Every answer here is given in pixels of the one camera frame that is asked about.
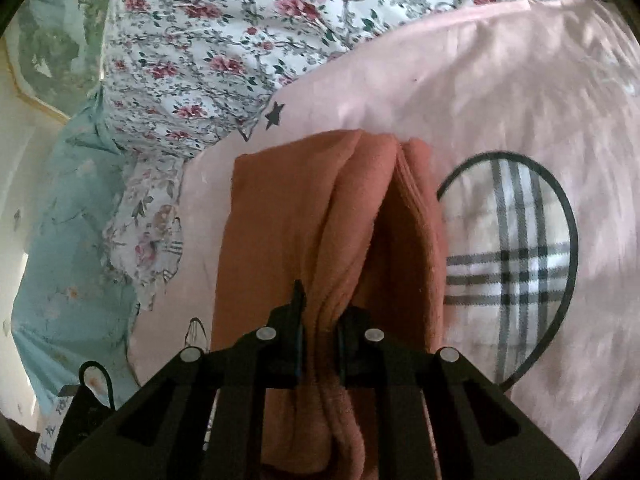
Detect light blue floral blanket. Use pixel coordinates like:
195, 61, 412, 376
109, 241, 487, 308
10, 92, 146, 441

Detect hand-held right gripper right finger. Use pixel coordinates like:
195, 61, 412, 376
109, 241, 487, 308
334, 305, 581, 480

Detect pink bed sheet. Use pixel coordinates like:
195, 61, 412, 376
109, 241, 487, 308
127, 0, 640, 480

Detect orange knit sweater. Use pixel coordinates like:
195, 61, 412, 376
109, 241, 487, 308
210, 129, 451, 480

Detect green framed picture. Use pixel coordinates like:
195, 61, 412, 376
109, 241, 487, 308
0, 0, 121, 126

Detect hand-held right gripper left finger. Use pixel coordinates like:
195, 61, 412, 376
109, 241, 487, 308
52, 280, 307, 480

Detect black cord loop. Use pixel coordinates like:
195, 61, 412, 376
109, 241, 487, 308
78, 361, 114, 407

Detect white floral quilt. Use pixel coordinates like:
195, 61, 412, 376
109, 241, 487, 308
100, 0, 606, 313

